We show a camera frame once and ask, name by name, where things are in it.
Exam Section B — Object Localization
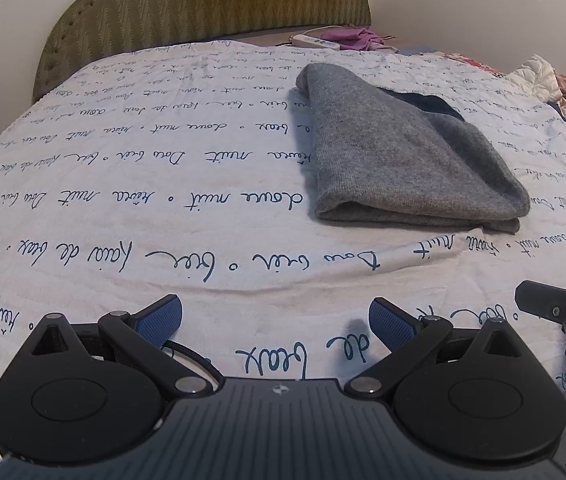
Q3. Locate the white quilted blanket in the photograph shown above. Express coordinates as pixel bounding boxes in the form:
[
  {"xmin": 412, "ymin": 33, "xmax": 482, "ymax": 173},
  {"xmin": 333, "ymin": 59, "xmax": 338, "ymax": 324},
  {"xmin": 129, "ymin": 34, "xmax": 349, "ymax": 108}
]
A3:
[{"xmin": 505, "ymin": 54, "xmax": 564, "ymax": 104}]

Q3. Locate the white power strip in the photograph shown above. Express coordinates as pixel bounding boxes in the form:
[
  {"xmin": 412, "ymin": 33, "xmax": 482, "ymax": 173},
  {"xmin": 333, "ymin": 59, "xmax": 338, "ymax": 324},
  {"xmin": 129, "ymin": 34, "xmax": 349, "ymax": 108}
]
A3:
[{"xmin": 290, "ymin": 33, "xmax": 342, "ymax": 51}]

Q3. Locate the olive padded headboard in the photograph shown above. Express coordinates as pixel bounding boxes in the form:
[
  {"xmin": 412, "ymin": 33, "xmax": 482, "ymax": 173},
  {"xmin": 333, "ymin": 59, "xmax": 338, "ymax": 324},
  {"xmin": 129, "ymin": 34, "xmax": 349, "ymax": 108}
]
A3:
[{"xmin": 33, "ymin": 0, "xmax": 372, "ymax": 103}]

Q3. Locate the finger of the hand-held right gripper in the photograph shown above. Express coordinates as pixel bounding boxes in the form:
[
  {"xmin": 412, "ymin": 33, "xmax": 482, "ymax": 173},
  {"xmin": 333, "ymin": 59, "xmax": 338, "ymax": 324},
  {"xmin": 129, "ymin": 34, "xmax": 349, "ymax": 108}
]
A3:
[{"xmin": 514, "ymin": 280, "xmax": 566, "ymax": 362}]

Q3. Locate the black braided cable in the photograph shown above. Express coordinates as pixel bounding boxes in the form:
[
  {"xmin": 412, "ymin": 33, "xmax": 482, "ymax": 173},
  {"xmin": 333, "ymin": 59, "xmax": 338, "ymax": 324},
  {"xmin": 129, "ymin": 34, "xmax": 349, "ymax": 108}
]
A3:
[{"xmin": 162, "ymin": 341, "xmax": 224, "ymax": 382}]

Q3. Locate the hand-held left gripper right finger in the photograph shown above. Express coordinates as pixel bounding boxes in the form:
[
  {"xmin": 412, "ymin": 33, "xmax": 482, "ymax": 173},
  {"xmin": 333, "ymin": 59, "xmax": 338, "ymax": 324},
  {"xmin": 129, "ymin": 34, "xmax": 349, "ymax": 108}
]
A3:
[{"xmin": 345, "ymin": 297, "xmax": 531, "ymax": 397}]

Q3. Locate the grey sweater with navy sleeves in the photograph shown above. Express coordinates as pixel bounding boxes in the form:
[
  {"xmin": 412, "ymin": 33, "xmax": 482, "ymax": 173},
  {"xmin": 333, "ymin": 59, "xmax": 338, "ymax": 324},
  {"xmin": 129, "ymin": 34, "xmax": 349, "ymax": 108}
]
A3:
[{"xmin": 295, "ymin": 62, "xmax": 532, "ymax": 235}]

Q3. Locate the purple cloth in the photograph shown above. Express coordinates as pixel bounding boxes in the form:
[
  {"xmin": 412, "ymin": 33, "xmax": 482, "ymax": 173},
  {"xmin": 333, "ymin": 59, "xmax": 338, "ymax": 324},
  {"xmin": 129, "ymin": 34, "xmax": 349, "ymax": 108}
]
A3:
[{"xmin": 320, "ymin": 27, "xmax": 400, "ymax": 54}]

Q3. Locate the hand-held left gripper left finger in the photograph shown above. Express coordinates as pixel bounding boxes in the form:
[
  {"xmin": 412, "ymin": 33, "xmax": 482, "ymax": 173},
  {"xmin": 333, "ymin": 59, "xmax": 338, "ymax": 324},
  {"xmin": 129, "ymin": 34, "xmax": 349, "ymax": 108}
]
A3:
[{"xmin": 28, "ymin": 295, "xmax": 216, "ymax": 397}]

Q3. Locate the white script-printed bed sheet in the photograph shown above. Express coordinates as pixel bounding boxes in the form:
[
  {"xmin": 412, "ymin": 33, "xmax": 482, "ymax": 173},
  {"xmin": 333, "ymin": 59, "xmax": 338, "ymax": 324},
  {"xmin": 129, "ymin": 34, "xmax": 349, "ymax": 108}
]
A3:
[{"xmin": 0, "ymin": 40, "xmax": 566, "ymax": 480}]

